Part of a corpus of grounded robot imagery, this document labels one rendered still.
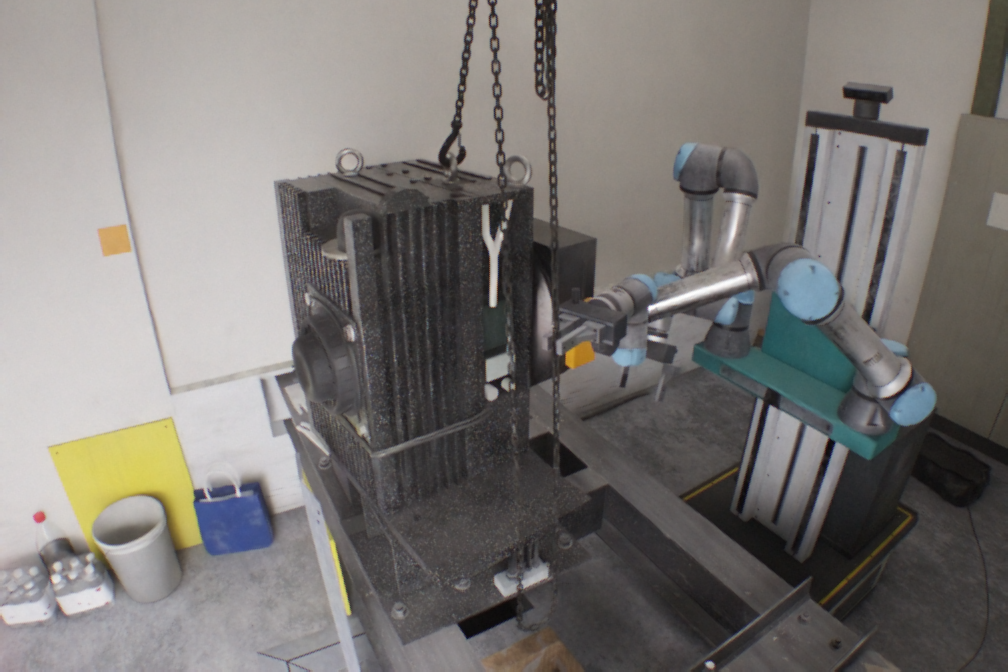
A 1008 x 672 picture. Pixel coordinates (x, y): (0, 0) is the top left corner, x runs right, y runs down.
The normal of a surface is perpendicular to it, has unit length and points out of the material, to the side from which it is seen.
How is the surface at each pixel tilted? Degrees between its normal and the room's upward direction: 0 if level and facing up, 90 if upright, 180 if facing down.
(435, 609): 0
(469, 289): 90
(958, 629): 0
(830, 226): 90
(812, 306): 85
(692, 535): 0
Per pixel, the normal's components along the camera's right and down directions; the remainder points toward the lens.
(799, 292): -0.21, 0.30
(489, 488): 0.00, -0.92
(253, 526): 0.30, 0.35
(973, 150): -0.86, 0.19
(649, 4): 0.51, 0.33
